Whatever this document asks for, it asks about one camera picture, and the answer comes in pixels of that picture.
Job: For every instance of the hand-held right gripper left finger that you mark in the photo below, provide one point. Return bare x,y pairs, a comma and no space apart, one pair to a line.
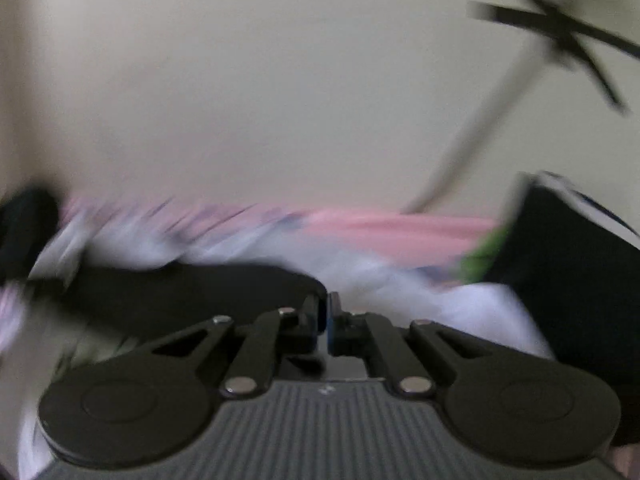
320,316

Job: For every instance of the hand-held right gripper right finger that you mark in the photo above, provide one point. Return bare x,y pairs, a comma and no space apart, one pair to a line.
333,325

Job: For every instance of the white garment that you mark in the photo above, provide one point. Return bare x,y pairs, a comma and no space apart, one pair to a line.
400,280

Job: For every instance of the black garment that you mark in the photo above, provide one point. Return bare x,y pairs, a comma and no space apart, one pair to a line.
200,290

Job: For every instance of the pink printed bed sheet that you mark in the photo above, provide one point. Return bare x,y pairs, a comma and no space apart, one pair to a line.
390,232

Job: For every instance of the green cloth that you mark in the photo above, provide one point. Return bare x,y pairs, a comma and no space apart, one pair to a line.
481,257

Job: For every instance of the dark cloth with white edge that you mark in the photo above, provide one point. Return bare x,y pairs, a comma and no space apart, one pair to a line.
565,280

